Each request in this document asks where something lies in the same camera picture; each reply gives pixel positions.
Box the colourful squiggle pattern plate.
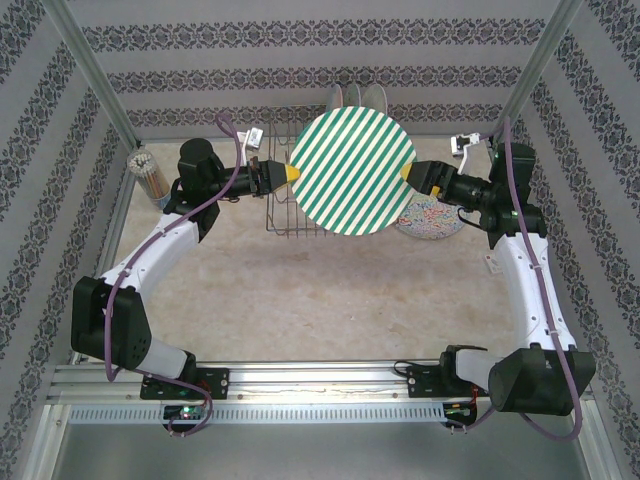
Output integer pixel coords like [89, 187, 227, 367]
[341, 82, 364, 109]
[397, 194, 464, 243]

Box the green white striped plate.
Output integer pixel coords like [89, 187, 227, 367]
[288, 105, 417, 236]

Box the clear cup of pencils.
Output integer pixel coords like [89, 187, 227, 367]
[125, 149, 174, 211]

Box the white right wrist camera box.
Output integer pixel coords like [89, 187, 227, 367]
[448, 132, 485, 172]

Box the metal wire dish rack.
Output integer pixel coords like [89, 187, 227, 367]
[263, 102, 331, 240]

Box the aluminium table side rail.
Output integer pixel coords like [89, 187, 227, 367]
[47, 144, 146, 401]

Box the aluminium frame post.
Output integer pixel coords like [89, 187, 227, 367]
[44, 0, 146, 151]
[487, 0, 589, 149]

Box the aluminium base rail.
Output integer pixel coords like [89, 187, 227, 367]
[47, 362, 596, 401]

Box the perforated metal cable duct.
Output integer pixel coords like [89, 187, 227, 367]
[67, 403, 447, 425]

